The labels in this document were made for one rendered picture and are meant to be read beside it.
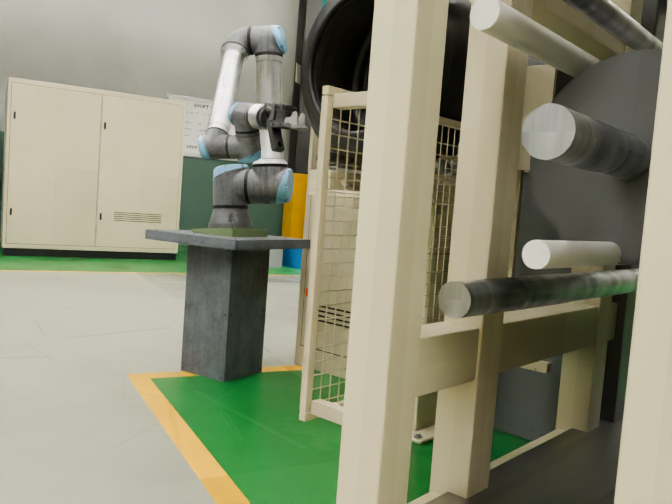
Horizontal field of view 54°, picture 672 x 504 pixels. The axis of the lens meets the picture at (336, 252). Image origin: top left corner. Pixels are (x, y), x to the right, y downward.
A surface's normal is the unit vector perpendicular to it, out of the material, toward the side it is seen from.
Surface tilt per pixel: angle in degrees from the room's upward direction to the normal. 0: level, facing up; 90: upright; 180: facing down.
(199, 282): 90
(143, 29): 90
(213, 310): 90
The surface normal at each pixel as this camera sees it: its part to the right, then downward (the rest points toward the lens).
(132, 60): 0.47, 0.10
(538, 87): -0.66, 0.00
